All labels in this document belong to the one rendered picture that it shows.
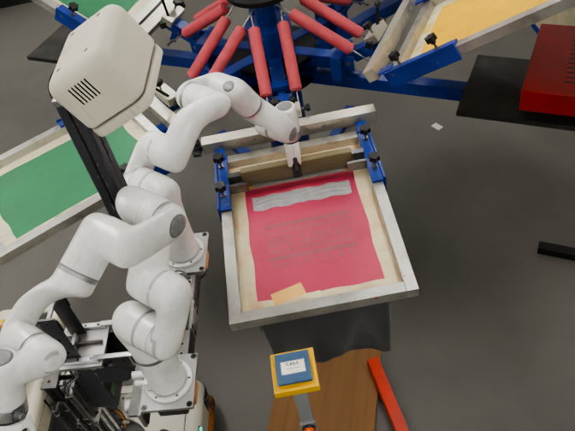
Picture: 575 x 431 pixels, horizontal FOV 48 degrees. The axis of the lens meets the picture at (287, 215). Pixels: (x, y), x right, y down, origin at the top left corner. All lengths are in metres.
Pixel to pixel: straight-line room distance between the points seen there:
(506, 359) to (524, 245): 0.68
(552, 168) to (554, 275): 0.76
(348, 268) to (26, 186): 1.39
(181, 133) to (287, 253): 0.61
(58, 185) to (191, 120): 1.08
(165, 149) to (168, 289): 0.51
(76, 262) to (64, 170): 1.52
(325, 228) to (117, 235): 1.09
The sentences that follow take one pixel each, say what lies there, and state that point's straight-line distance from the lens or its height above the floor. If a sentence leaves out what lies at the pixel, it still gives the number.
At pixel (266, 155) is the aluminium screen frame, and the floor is 0.99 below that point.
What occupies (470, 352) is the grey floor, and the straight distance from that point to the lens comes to 3.06.
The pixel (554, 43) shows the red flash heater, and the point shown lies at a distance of 2.80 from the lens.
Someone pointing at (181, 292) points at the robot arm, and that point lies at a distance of 1.44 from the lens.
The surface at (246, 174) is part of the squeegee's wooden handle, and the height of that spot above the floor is 1.05.
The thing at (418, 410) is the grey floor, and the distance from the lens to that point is 2.91.
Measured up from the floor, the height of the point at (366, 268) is 0.96.
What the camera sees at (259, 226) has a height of 0.95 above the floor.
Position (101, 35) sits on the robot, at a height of 2.03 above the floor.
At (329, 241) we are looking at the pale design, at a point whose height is 0.96.
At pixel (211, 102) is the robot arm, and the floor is 1.57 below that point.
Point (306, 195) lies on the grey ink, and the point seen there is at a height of 0.96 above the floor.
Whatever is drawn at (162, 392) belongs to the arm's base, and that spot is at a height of 1.16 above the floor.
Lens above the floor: 2.60
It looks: 46 degrees down
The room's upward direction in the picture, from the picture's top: 12 degrees counter-clockwise
